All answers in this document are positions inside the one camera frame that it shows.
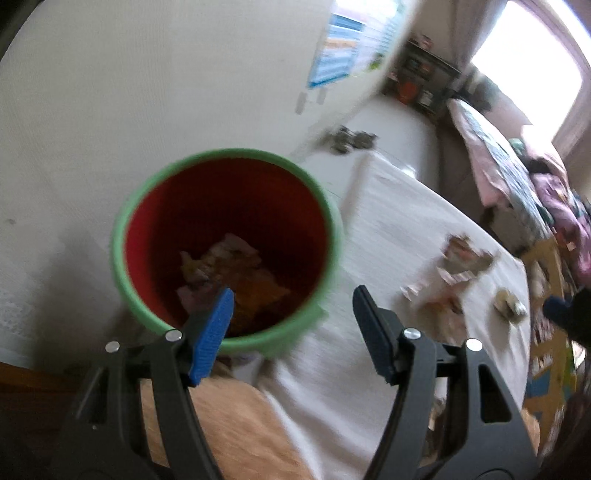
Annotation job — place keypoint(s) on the white chart wall poster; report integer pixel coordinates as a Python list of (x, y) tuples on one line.
[(378, 37)]

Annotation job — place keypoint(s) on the grey shoe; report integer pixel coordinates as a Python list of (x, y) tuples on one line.
[(364, 140), (339, 141)]

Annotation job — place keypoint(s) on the pink snack wrapper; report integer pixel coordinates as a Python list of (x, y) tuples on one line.
[(436, 297)]

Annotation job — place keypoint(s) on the orange snack wrapper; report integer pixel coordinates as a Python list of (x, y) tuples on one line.
[(263, 295)]

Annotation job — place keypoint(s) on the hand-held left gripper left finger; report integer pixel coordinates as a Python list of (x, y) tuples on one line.
[(212, 341)]

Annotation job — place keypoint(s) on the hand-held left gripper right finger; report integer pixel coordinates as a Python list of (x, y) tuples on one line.
[(374, 341)]

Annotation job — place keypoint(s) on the peach plush toy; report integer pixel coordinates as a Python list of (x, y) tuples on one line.
[(240, 429)]

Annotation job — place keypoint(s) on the red bucket with green rim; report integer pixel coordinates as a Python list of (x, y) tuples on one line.
[(207, 203)]

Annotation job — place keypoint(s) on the grey wrapper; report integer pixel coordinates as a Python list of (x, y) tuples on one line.
[(510, 305)]

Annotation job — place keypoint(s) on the bright window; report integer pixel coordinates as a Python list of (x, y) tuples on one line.
[(526, 46)]

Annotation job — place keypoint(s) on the bed with blue plaid sheet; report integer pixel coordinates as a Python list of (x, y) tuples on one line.
[(498, 157)]

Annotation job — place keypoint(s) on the orange plastic bucket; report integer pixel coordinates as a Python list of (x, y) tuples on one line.
[(407, 93)]

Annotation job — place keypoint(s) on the blue chart wall poster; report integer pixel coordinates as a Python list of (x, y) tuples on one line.
[(339, 50)]

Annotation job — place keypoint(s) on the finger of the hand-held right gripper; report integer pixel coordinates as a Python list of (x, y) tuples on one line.
[(558, 314)]

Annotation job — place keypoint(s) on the white towel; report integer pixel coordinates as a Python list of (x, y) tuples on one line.
[(392, 221)]

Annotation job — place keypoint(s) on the green chart wall poster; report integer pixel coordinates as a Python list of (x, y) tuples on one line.
[(390, 41)]

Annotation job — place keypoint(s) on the dark metal shelf rack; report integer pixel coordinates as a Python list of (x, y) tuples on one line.
[(427, 74)]

